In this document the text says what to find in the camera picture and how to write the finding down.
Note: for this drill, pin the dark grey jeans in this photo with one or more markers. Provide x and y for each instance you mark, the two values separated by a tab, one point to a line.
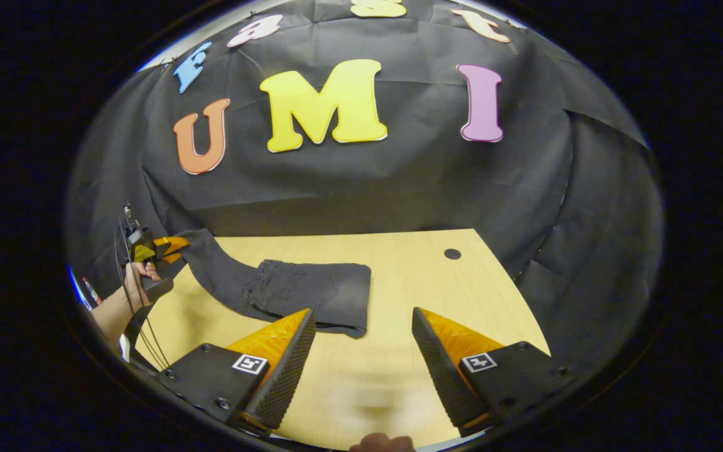
311	292

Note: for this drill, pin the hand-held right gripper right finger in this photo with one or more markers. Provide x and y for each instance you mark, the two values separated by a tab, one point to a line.
440	367

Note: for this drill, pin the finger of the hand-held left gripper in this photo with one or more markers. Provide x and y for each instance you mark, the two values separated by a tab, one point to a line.
171	257
173	241

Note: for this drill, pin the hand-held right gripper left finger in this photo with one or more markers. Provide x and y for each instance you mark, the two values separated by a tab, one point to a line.
286	367

